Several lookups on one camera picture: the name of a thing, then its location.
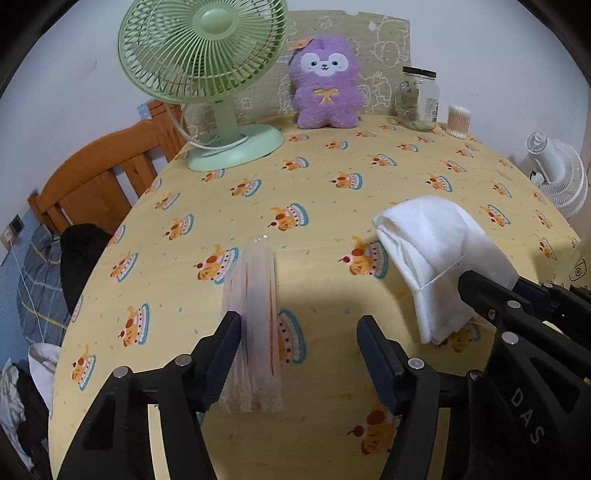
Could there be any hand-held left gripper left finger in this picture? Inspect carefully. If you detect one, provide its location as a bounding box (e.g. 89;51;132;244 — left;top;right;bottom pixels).
55;311;243;480

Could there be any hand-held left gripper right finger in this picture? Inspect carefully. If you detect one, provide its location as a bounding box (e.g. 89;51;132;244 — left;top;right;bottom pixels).
356;315;469;480

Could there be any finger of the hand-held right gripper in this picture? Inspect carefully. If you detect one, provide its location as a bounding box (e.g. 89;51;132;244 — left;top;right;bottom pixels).
457;270;551;334
510;275;591;334

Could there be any clear plastic bag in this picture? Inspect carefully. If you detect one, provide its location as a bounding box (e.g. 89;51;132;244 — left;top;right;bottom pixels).
219;234;286;413

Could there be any white cloth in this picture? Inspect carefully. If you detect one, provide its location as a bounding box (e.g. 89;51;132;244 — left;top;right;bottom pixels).
373;195;520;344
28;342;61;411

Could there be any white standing fan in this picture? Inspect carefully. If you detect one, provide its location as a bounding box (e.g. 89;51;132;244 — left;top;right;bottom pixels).
526;131;589;217

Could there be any black cloth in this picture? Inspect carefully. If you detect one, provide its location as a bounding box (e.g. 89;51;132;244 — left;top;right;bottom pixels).
60;224;112;315

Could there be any cotton swab container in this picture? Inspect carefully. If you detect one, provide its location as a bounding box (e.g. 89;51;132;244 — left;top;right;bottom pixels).
446;105;472;139

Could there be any white crumpled cloth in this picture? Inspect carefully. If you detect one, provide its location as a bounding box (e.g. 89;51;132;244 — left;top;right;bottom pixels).
28;342;61;411

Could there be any yellow printed tablecloth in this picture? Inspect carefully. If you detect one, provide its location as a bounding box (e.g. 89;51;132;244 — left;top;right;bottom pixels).
48;115;583;480

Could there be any blue plaid pillow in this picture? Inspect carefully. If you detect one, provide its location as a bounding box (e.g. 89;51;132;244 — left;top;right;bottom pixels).
16;226;72;347

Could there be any pile of dark clothes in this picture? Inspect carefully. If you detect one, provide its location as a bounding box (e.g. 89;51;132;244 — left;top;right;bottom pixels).
0;357;52;480

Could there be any glass jar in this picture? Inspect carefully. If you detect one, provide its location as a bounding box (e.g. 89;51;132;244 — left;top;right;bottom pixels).
395;66;440;133

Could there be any green desk fan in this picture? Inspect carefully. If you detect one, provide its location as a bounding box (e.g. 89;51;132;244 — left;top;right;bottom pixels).
117;0;288;172

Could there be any orange wooden headboard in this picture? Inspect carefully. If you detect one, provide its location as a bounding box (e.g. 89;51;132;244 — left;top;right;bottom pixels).
28;99;190;236

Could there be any purple plush toy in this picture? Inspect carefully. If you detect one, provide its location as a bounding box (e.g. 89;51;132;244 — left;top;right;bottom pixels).
288;36;363;130

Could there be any thin white cable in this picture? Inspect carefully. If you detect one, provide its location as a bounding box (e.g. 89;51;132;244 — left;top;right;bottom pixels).
14;249;65;334

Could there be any white fan cable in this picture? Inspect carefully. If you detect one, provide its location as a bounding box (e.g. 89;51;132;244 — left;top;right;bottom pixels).
164;102;250;149

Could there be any wall socket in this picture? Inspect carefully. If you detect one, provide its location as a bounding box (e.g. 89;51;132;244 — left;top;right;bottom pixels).
2;215;26;247

